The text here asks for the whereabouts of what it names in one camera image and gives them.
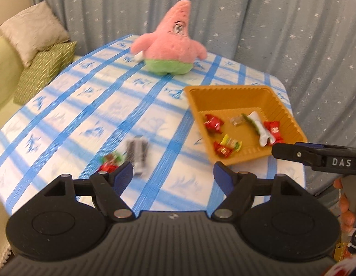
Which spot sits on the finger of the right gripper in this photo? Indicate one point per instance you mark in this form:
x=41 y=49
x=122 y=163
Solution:
x=299 y=154
x=319 y=146

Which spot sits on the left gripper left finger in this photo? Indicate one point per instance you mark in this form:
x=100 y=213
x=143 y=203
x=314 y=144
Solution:
x=108 y=188

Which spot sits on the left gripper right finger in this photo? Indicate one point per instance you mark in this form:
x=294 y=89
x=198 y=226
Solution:
x=237 y=188

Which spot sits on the green red candy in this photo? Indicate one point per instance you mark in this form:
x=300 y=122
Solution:
x=111 y=162

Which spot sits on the black sesame bar packet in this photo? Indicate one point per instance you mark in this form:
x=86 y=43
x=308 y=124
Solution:
x=136 y=154

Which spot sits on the large red snack packet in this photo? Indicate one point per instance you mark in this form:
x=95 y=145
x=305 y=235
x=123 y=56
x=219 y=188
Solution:
x=213 y=124

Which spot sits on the right hand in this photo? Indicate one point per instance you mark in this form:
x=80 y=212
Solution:
x=347 y=217

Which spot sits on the red candy in tray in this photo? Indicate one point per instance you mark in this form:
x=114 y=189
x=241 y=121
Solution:
x=222 y=151

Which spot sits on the red packet at tray edge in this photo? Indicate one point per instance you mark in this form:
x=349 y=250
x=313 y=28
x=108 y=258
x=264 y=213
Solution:
x=273 y=128

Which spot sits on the yellow green candy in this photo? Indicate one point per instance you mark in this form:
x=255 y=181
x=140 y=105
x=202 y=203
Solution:
x=232 y=143

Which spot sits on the white green snack packet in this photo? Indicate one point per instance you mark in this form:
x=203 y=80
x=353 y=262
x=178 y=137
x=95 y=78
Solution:
x=265 y=137

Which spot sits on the orange plastic tray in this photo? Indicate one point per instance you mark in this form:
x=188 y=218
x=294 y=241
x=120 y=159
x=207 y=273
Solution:
x=218 y=111

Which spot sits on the blue checked tablecloth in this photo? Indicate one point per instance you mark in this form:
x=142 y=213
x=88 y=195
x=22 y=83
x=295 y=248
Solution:
x=95 y=106

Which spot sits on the blue star curtain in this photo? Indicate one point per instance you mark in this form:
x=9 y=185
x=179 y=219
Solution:
x=309 y=45

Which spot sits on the green patterned cushion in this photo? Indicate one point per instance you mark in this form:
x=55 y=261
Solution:
x=45 y=67

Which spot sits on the pink starfish plush toy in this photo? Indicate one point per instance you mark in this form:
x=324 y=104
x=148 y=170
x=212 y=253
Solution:
x=169 y=49

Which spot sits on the green covered sofa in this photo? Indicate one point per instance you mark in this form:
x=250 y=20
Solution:
x=11 y=68

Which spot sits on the beige cushion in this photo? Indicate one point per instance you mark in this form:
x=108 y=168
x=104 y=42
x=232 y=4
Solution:
x=33 y=30

